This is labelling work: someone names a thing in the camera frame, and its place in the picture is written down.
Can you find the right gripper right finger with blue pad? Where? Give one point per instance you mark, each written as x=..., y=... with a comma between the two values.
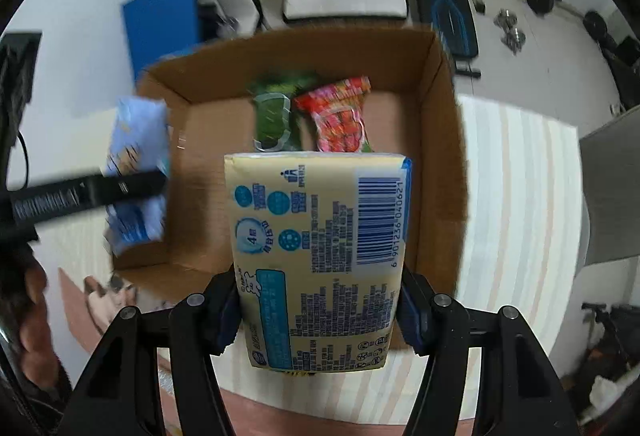
x=519, y=393

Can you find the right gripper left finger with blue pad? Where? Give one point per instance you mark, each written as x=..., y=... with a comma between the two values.
x=118, y=392

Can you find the blue cat tissue pack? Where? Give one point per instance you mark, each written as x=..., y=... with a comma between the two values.
x=138, y=158

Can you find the cream blue tissue pack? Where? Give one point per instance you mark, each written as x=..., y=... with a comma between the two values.
x=318, y=243

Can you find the green snack packet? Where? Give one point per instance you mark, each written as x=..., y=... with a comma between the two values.
x=273, y=96

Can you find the red snack packet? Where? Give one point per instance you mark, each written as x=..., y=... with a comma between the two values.
x=337, y=112

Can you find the left hand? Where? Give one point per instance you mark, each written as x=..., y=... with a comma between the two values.
x=39, y=362

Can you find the striped cat tablecloth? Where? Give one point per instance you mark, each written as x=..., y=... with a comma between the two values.
x=494, y=217

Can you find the blue mat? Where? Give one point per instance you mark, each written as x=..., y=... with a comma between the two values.
x=159, y=28

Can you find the grey office chair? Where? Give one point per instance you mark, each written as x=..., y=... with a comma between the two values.
x=610, y=191

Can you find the floor barbell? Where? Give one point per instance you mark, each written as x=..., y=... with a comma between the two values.
x=592, y=21

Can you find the black blue weight bench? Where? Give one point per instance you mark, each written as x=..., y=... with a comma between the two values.
x=454, y=22

